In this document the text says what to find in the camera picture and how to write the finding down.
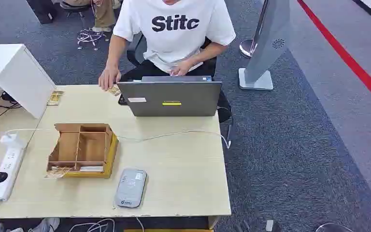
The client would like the white charger cable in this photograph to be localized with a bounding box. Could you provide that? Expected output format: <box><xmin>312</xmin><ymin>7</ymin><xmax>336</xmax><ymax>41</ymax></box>
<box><xmin>5</xmin><ymin>128</ymin><xmax>231</xmax><ymax>150</ymax></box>

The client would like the white power strip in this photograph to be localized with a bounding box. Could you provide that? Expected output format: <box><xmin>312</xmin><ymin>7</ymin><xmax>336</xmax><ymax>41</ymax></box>
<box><xmin>0</xmin><ymin>141</ymin><xmax>27</xmax><ymax>203</ymax></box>

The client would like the white card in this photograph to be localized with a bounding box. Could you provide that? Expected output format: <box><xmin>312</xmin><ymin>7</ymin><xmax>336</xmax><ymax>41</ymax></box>
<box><xmin>79</xmin><ymin>166</ymin><xmax>105</xmax><ymax>173</ymax></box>

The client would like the black cable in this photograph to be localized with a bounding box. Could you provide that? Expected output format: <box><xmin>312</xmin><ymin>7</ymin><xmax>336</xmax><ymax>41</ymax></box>
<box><xmin>0</xmin><ymin>92</ymin><xmax>23</xmax><ymax>123</ymax></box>

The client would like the wooden compartment box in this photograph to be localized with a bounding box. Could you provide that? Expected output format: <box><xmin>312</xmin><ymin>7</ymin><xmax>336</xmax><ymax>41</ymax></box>
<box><xmin>46</xmin><ymin>123</ymin><xmax>119</xmax><ymax>179</ymax></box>

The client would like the person in tan trousers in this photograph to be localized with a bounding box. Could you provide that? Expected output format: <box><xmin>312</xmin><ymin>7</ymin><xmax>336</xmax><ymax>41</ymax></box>
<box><xmin>62</xmin><ymin>0</ymin><xmax>122</xmax><ymax>33</ymax></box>

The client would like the white cabinet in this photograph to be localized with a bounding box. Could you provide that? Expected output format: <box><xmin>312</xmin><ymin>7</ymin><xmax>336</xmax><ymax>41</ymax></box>
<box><xmin>0</xmin><ymin>43</ymin><xmax>57</xmax><ymax>119</ymax></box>

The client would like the person in white shirt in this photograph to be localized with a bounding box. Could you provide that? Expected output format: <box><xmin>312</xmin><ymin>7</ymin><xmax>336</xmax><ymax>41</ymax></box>
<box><xmin>98</xmin><ymin>0</ymin><xmax>236</xmax><ymax>92</ymax></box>

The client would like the grey standing panel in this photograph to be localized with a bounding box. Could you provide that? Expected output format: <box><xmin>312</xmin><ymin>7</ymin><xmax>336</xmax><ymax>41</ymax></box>
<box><xmin>238</xmin><ymin>0</ymin><xmax>294</xmax><ymax>91</ymax></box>

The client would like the person's left hand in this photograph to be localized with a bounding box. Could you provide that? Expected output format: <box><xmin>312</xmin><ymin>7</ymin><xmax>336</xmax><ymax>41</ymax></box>
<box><xmin>170</xmin><ymin>59</ymin><xmax>195</xmax><ymax>77</ymax></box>

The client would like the chrome stanchion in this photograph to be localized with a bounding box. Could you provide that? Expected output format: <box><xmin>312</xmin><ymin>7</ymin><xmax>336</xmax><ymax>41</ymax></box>
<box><xmin>239</xmin><ymin>0</ymin><xmax>270</xmax><ymax>58</ymax></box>

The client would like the black case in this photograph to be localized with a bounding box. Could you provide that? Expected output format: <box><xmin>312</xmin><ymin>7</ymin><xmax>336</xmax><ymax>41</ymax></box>
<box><xmin>26</xmin><ymin>0</ymin><xmax>58</xmax><ymax>25</ymax></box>

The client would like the white loose cable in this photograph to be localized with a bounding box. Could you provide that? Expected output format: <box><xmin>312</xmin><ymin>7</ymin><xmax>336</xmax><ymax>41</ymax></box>
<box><xmin>68</xmin><ymin>217</ymin><xmax>145</xmax><ymax>232</ymax></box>

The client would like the grey flat device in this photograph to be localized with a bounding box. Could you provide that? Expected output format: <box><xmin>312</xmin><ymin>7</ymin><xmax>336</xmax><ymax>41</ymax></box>
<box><xmin>114</xmin><ymin>168</ymin><xmax>148</xmax><ymax>209</ymax></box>

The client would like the person's right hand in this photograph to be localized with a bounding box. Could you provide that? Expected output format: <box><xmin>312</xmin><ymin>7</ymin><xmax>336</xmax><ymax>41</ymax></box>
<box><xmin>98</xmin><ymin>65</ymin><xmax>122</xmax><ymax>92</ymax></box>

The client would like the grey laptop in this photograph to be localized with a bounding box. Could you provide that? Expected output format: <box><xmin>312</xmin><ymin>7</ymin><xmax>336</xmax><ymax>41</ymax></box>
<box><xmin>117</xmin><ymin>75</ymin><xmax>222</xmax><ymax>117</ymax></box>

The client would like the white shoe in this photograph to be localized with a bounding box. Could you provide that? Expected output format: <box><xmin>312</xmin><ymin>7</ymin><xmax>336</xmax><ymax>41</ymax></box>
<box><xmin>28</xmin><ymin>217</ymin><xmax>61</xmax><ymax>232</ymax></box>

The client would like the white charger plug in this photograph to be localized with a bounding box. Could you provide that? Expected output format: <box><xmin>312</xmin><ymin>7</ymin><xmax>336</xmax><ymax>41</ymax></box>
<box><xmin>0</xmin><ymin>133</ymin><xmax>22</xmax><ymax>149</ymax></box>

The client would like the chrome stool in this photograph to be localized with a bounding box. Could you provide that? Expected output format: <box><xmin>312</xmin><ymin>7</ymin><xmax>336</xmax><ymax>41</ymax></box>
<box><xmin>59</xmin><ymin>1</ymin><xmax>107</xmax><ymax>52</ymax></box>

